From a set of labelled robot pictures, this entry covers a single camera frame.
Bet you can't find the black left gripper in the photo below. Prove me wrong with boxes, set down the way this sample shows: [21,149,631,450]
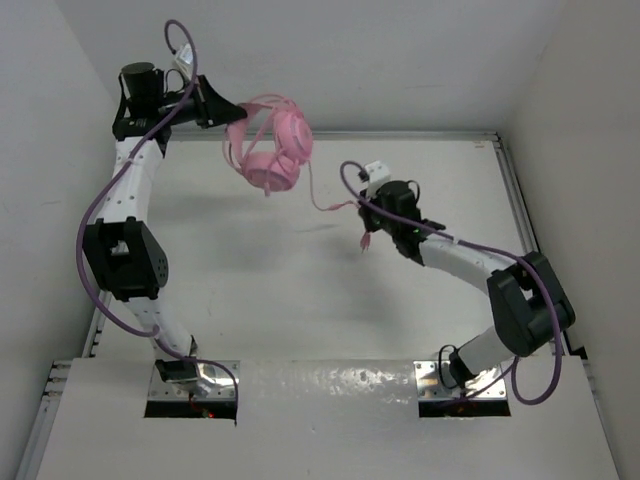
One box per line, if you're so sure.
[153,75,244,129]

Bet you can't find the pink headphones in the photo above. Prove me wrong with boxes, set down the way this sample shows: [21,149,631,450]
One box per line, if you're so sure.
[222,94,313,195]

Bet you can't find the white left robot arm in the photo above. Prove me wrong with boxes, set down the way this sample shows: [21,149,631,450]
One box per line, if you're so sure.
[76,62,247,389]

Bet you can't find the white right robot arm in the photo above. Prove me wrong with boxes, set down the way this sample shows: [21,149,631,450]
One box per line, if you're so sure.
[357,180,576,389]

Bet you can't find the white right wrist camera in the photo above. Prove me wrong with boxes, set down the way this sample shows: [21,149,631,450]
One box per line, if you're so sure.
[359,161,391,198]

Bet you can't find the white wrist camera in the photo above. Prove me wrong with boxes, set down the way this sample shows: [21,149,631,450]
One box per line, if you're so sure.
[173,43,197,81]
[359,161,391,198]

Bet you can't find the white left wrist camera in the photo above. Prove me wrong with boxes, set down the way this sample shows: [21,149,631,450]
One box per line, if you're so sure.
[173,43,197,81]

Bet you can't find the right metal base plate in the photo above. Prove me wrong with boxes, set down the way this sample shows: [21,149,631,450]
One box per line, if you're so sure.
[413,359,507,402]

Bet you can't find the metal base plate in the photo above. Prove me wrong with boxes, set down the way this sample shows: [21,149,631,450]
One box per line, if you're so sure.
[413,359,507,402]
[147,360,240,402]

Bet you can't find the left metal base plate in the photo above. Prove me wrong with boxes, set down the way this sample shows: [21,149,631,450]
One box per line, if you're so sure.
[147,360,240,402]

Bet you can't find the aluminium table frame rail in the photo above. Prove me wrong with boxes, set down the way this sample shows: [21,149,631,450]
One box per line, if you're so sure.
[14,130,586,480]

